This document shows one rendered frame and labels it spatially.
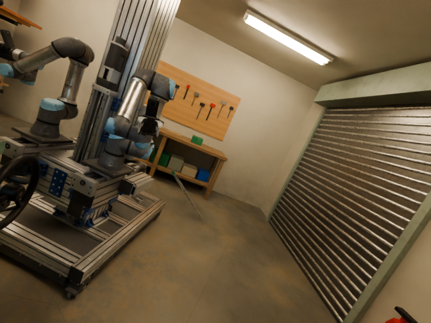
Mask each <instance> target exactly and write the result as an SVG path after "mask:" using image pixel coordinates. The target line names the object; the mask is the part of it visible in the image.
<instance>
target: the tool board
mask: <svg viewBox="0 0 431 323"><path fill-rule="evenodd" d="M156 72H157V73H159V74H162V75H164V76H166V77H168V78H170V79H172V80H173V81H175V83H176V84H175V89H174V94H173V98H172V100H169V102H168V103H165V105H164V108H163V110H162V114H161V115H162V116H164V117H167V118H169V119H171V120H174V121H176V122H179V123H180V124H183V125H185V126H188V127H190V128H192V129H195V130H197V131H200V132H202V133H204V134H206V135H209V136H211V137H214V138H216V139H218V140H221V141H223V139H224V136H225V134H226V132H227V130H228V128H229V125H230V123H231V121H232V119H233V116H234V114H235V111H236V109H237V107H238V105H239V103H240V101H241V98H240V97H237V96H235V95H233V94H231V93H229V92H227V91H225V90H223V89H220V88H218V87H216V86H214V85H212V84H210V83H207V82H206V81H203V80H202V79H199V78H197V77H195V76H193V75H191V74H189V73H187V72H185V71H183V70H181V69H178V68H176V67H174V66H172V65H170V64H168V63H166V62H163V61H162V60H160V61H159V63H158V66H157V68H156Z"/></svg>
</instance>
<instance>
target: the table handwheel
mask: <svg viewBox="0 0 431 323"><path fill-rule="evenodd" d="M23 163H24V165H23V166H22V169H21V171H20V172H19V175H18V176H23V177H24V175H25V173H26V171H27V169H28V167H29V165H30V164H31V178H30V180H31V181H30V183H29V184H28V187H27V189H25V187H24V186H22V185H20V184H19V183H16V182H14V183H8V184H5V185H2V182H3V181H4V180H5V179H6V177H7V176H8V175H9V174H10V173H11V172H12V171H13V170H14V169H15V168H17V167H18V166H19V165H21V164H23ZM39 178H40V162H39V161H38V159H37V158H36V157H34V156H32V155H30V154H24V155H20V156H17V157H15V158H13V159H11V160H10V161H8V162H7V163H5V164H4V165H3V166H2V167H1V168H0V204H1V203H2V202H4V201H5V200H9V201H14V202H15V204H16V207H15V208H14V209H13V210H12V211H11V212H10V213H9V214H8V215H7V216H6V217H5V218H4V219H3V220H1V221H0V230H2V229H3V228H5V227H6V226H8V225H9V224H10V223H12V222H13V221H14V220H15V219H16V218H17V217H18V216H19V214H20V213H21V212H22V210H23V209H24V208H25V207H26V205H27V204H28V203H29V201H30V199H31V197H32V195H33V193H34V191H35V189H36V187H37V185H38V181H39Z"/></svg>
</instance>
